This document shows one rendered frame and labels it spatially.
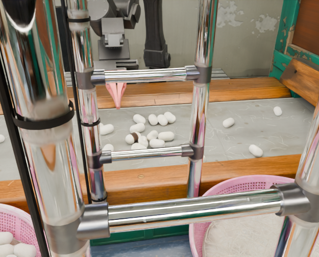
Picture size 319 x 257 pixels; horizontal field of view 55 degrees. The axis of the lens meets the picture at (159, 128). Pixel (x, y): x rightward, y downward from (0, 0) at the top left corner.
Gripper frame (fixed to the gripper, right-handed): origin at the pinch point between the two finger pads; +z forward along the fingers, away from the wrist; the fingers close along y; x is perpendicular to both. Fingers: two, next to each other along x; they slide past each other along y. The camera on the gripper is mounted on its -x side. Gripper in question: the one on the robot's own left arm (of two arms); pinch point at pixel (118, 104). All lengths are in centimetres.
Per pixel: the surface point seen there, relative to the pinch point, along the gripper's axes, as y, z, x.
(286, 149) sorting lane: 34.5, 13.3, -1.7
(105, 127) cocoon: -3.1, 3.4, 4.4
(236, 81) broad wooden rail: 36.2, -13.7, 18.3
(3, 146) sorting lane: -24.5, 5.8, 4.9
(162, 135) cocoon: 9.0, 7.2, 1.2
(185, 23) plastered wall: 65, -139, 147
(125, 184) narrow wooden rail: 0.0, 18.9, -9.7
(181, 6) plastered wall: 60, -148, 137
